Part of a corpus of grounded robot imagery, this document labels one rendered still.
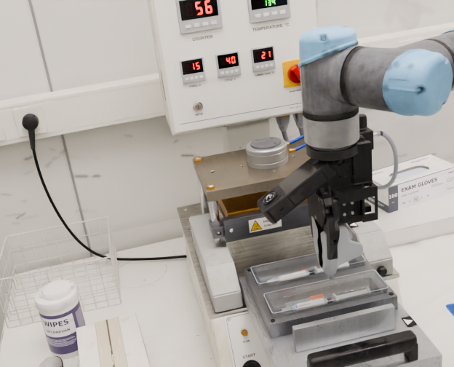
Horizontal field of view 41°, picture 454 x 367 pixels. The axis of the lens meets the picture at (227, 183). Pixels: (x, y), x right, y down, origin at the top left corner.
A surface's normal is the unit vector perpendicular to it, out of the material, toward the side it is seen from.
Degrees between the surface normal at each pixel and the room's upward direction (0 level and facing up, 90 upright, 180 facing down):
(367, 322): 90
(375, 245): 41
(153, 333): 0
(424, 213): 0
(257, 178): 0
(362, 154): 90
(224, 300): 90
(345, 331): 90
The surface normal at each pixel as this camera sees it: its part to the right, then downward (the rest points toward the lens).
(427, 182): 0.38, 0.27
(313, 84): -0.68, 0.40
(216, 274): 0.04, -0.45
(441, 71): 0.69, 0.22
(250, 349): 0.13, -0.05
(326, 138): -0.29, 0.41
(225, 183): -0.12, -0.91
